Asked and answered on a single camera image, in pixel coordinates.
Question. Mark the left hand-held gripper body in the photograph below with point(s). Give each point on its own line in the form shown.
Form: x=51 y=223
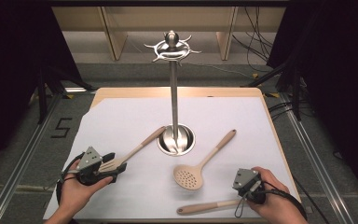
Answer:
x=88 y=160

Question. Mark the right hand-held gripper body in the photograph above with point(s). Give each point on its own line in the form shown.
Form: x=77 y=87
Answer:
x=245 y=179

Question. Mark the steel utensil stand with hooks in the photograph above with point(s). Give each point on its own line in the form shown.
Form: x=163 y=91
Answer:
x=174 y=93

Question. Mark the person's left hand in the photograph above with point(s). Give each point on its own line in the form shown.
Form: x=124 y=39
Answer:
x=74 y=196

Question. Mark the white table sheet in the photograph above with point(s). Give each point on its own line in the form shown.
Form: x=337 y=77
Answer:
x=143 y=189

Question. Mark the black metal stand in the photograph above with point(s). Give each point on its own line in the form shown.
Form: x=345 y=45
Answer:
x=296 y=93
x=42 y=99

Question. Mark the beige wooden desk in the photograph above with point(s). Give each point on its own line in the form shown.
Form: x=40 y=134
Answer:
x=115 y=34

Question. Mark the black curtain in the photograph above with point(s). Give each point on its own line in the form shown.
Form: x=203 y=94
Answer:
x=9 y=62
x=338 y=77

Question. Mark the aluminium floor rail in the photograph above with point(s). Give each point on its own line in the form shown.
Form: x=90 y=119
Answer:
x=315 y=158
x=14 y=183

